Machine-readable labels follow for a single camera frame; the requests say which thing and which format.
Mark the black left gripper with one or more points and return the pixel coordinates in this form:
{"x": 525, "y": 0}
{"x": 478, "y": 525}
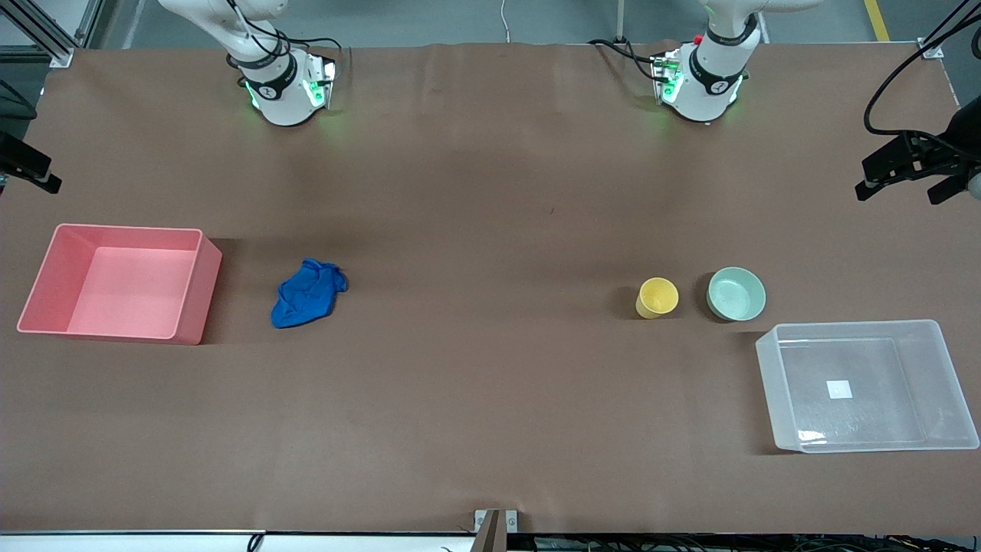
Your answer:
{"x": 936, "y": 154}

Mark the mint green bowl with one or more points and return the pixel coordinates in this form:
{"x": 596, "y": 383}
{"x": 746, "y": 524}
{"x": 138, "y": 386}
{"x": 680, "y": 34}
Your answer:
{"x": 736, "y": 294}

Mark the yellow plastic cup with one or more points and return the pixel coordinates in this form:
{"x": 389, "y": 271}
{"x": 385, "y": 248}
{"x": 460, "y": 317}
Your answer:
{"x": 657, "y": 297}

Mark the blue cloth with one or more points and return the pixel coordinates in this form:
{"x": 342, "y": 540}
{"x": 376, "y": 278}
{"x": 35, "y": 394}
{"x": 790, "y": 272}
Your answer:
{"x": 306, "y": 295}

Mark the clear plastic storage box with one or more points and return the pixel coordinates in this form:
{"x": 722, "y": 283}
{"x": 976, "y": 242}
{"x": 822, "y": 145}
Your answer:
{"x": 866, "y": 391}

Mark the pink plastic bin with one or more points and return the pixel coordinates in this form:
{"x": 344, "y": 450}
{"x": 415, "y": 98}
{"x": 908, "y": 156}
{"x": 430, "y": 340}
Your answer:
{"x": 123, "y": 284}

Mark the white square sticker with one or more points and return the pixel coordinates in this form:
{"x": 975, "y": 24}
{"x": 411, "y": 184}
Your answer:
{"x": 839, "y": 389}

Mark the brown table cover sheet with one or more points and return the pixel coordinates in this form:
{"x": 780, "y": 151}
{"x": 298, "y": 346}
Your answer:
{"x": 490, "y": 192}

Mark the aluminium frame post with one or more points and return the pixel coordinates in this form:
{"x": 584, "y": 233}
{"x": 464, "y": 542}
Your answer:
{"x": 933, "y": 50}
{"x": 46, "y": 34}

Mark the white table edge rail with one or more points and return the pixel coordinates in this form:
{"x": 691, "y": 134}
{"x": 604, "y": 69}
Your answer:
{"x": 153, "y": 542}

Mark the grey metal table bracket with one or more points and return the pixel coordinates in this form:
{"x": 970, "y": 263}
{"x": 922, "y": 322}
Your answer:
{"x": 495, "y": 529}

